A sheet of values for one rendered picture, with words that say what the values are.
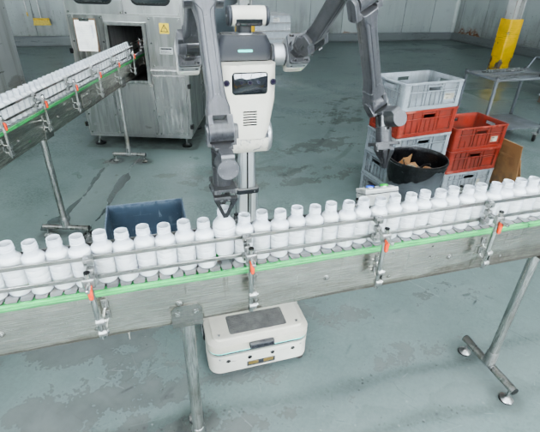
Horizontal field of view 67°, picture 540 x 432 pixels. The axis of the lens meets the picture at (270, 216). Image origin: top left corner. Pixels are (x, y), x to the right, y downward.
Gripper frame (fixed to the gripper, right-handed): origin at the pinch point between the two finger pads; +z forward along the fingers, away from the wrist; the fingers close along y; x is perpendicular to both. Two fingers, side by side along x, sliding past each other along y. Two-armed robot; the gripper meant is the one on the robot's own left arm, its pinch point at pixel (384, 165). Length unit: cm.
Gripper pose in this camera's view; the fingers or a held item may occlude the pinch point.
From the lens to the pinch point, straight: 162.8
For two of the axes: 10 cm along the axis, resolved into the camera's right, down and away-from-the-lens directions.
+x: -2.7, -1.6, 9.5
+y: 9.6, -1.3, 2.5
